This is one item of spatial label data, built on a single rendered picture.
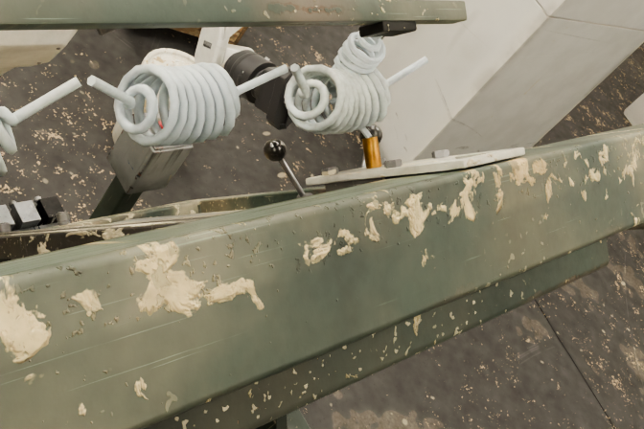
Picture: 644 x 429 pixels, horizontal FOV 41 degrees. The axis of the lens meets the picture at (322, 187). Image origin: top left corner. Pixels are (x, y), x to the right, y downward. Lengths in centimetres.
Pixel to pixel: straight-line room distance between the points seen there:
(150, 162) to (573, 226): 137
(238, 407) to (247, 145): 291
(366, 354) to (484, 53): 286
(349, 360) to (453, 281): 25
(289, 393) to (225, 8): 39
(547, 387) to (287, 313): 343
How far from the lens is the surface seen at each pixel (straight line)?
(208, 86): 68
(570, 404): 401
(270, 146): 140
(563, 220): 85
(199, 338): 52
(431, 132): 388
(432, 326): 102
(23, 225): 201
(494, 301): 112
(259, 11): 68
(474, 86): 374
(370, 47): 82
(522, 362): 393
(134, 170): 211
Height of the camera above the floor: 231
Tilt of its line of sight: 38 degrees down
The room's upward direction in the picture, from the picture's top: 41 degrees clockwise
